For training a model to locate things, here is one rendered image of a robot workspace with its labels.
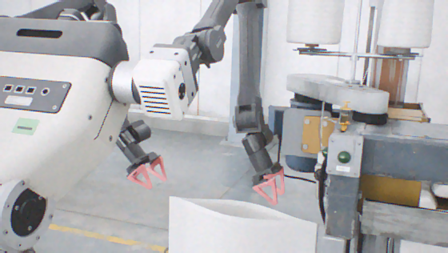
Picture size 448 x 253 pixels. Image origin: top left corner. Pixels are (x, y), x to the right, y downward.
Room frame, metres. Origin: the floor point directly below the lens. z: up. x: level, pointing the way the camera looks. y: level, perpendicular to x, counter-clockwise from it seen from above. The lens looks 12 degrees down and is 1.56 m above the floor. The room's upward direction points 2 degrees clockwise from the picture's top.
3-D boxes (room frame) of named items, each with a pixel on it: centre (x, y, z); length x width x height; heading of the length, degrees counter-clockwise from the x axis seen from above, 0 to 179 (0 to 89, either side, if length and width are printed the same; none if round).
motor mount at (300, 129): (1.47, -0.34, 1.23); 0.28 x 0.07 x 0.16; 71
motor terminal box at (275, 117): (1.56, -0.20, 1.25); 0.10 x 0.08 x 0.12; 6
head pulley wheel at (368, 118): (1.19, -0.39, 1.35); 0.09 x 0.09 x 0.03
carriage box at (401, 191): (1.47, -0.52, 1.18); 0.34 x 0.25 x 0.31; 161
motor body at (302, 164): (1.57, -0.30, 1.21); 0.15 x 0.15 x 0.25
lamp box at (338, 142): (1.03, -0.29, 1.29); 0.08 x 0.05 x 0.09; 71
